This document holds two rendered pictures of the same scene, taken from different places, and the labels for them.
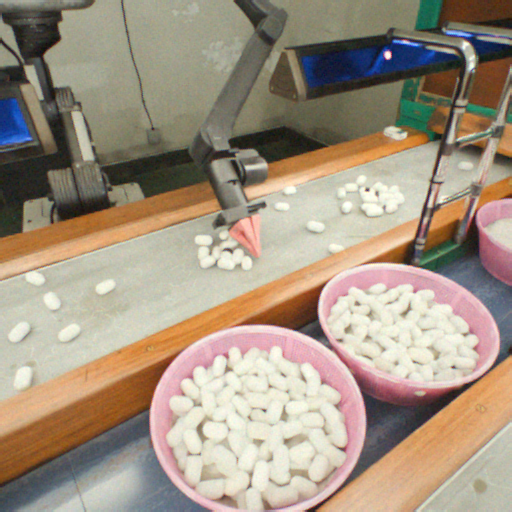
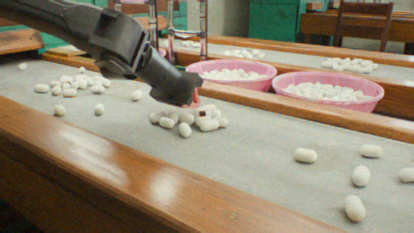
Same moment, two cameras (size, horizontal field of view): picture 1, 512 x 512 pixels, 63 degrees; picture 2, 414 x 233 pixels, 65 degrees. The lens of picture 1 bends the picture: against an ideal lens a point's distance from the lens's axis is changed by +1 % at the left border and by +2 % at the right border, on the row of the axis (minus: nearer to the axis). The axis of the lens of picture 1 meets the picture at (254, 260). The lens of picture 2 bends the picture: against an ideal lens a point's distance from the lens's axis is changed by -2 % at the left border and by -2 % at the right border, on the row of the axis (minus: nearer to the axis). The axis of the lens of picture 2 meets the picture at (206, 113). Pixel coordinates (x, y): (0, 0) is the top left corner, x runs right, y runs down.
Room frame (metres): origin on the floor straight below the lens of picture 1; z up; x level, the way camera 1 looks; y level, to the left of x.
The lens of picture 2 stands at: (0.86, 0.64, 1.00)
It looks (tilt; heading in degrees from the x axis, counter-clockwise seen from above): 21 degrees down; 250
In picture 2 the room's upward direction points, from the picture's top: straight up
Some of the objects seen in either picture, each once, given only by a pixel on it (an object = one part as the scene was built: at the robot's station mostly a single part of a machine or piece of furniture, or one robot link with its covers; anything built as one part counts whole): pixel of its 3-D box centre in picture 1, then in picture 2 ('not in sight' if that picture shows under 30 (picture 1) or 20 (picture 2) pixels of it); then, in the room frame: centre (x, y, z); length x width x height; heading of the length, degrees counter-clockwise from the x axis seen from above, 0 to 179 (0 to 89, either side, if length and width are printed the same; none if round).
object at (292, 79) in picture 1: (415, 51); not in sight; (0.86, -0.30, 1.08); 0.62 x 0.08 x 0.07; 124
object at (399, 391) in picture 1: (398, 334); (230, 84); (0.48, -0.24, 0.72); 0.27 x 0.27 x 0.10
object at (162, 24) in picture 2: not in sight; (144, 24); (0.60, -1.01, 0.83); 0.30 x 0.06 x 0.07; 34
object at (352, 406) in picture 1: (257, 422); (323, 102); (0.32, 0.00, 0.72); 0.27 x 0.27 x 0.10
